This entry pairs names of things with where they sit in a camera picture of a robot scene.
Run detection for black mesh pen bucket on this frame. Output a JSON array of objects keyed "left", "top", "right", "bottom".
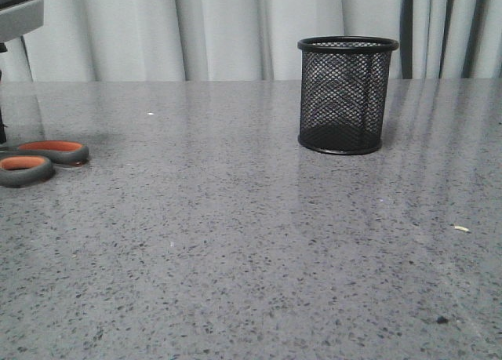
[{"left": 297, "top": 36, "right": 399, "bottom": 155}]

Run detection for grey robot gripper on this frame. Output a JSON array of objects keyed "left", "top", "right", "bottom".
[{"left": 0, "top": 0, "right": 44, "bottom": 144}]

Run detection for grey orange handled scissors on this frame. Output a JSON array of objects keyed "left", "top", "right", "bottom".
[{"left": 1, "top": 140, "right": 89, "bottom": 187}]

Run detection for small yellowish crumb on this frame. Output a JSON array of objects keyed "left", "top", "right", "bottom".
[{"left": 453, "top": 225, "right": 470, "bottom": 233}]

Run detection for grey pleated curtain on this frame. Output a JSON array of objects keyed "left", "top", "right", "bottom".
[{"left": 1, "top": 0, "right": 501, "bottom": 82}]

